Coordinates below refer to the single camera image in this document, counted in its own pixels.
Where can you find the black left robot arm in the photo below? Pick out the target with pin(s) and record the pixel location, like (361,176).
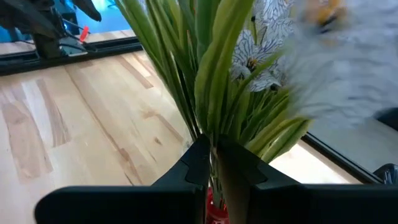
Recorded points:
(43,31)

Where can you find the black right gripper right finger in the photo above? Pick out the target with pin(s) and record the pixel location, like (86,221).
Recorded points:
(311,205)

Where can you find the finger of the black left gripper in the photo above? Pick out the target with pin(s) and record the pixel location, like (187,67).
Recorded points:
(88,9)

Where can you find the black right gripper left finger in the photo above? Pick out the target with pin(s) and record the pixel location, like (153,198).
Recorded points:
(124,205)

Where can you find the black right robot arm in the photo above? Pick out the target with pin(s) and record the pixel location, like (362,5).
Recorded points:
(387,172)

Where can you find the red ribbed glass vase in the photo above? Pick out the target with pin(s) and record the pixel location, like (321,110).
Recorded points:
(214,216)

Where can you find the small red tag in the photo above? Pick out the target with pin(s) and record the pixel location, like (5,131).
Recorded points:
(84,33)

